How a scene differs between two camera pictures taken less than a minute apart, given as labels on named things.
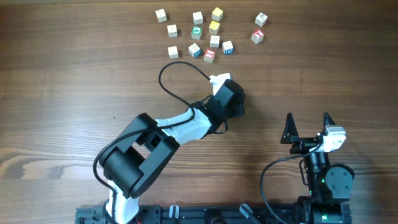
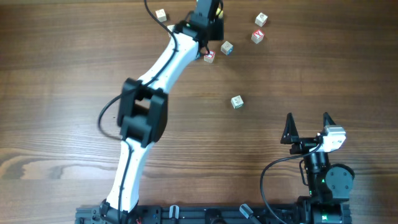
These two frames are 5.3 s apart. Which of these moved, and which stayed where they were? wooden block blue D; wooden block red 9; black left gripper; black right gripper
Moved: black left gripper
Stayed: black right gripper; wooden block blue D; wooden block red 9
